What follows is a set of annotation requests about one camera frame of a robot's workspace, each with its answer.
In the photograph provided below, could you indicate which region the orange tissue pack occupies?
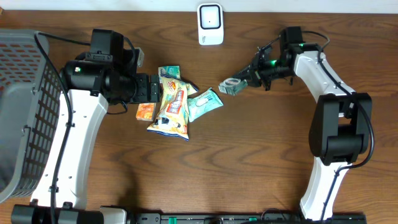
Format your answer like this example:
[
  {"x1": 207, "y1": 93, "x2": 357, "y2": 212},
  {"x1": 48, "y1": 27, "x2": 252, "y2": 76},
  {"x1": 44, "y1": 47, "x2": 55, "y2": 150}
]
[{"x1": 136, "y1": 103, "x2": 156, "y2": 121}]

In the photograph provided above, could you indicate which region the teal wet wipes pack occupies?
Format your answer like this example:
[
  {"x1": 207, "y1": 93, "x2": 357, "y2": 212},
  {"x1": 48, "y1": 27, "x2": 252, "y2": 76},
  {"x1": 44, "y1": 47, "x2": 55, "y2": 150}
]
[{"x1": 187, "y1": 87, "x2": 223, "y2": 122}]

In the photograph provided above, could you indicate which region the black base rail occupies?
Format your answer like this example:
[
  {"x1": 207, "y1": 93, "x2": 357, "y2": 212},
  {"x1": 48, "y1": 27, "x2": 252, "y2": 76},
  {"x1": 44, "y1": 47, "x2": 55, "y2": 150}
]
[{"x1": 129, "y1": 211, "x2": 368, "y2": 224}]

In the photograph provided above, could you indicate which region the grey plastic shopping basket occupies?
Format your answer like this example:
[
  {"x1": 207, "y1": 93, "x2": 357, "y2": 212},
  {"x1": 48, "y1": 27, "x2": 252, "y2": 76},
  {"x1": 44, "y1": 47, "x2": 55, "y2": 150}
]
[{"x1": 1, "y1": 29, "x2": 61, "y2": 202}]

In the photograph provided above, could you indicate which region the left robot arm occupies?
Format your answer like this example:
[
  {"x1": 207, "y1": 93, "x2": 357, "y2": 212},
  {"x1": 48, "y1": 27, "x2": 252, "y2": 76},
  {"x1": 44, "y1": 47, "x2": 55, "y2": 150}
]
[{"x1": 1, "y1": 29, "x2": 160, "y2": 223}]

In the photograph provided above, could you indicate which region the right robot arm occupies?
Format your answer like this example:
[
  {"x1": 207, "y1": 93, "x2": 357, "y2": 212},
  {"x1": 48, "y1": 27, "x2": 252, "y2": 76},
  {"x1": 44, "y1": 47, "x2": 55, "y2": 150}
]
[{"x1": 233, "y1": 26, "x2": 375, "y2": 223}]

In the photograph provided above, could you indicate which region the yellow snack bag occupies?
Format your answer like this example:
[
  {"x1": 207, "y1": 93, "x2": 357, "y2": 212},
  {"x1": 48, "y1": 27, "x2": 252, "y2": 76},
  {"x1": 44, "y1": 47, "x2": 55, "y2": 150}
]
[{"x1": 147, "y1": 75, "x2": 198, "y2": 141}]

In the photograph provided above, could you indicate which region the white barcode scanner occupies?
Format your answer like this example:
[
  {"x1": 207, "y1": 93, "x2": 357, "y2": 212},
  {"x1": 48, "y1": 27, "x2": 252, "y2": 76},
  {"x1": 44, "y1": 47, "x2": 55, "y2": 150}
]
[{"x1": 197, "y1": 3, "x2": 224, "y2": 45}]

